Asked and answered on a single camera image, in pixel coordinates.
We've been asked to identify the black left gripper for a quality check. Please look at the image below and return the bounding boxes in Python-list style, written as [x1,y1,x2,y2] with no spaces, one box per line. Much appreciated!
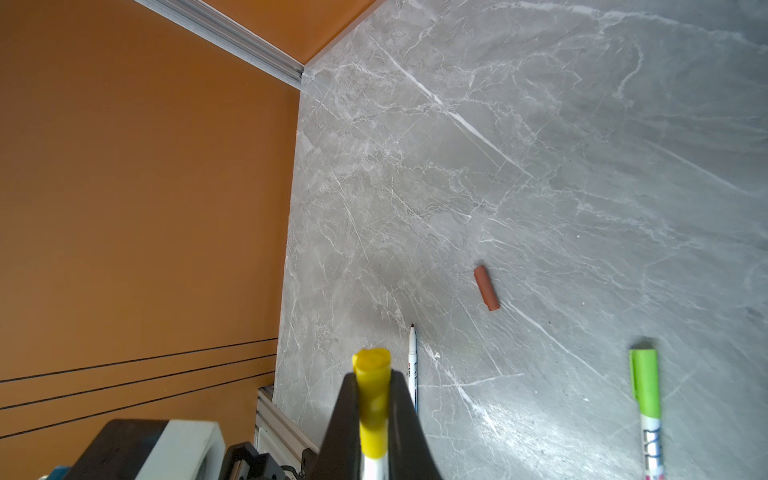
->
[218,442,318,480]

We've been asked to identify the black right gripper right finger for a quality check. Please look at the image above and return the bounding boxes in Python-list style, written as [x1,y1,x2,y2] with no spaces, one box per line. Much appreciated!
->
[386,369,442,480]

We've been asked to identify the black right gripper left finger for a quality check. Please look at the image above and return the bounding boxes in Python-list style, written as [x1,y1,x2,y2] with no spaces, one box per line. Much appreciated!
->
[308,373,362,480]

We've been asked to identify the yellow pen cap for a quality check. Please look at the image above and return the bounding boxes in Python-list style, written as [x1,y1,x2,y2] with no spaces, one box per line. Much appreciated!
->
[352,348,392,460]

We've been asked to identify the brown pen cap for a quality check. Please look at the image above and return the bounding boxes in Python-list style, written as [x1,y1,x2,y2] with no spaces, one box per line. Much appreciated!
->
[474,265,501,311]

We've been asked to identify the white pen light green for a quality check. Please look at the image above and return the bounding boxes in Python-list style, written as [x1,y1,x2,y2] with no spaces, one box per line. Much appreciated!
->
[629,349,665,480]

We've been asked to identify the white pen yellow tip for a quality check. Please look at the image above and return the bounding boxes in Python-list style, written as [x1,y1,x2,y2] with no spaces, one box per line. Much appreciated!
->
[360,455,389,480]

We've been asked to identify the white pen brown tip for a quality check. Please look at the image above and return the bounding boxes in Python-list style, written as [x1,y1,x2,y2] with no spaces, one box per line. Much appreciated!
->
[407,324,418,411]

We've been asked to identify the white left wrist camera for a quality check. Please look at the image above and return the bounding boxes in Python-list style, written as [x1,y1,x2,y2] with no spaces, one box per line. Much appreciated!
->
[46,419,226,480]

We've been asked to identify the aluminium left corner post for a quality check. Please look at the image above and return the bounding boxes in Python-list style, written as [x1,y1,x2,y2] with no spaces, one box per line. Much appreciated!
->
[136,0,304,90]

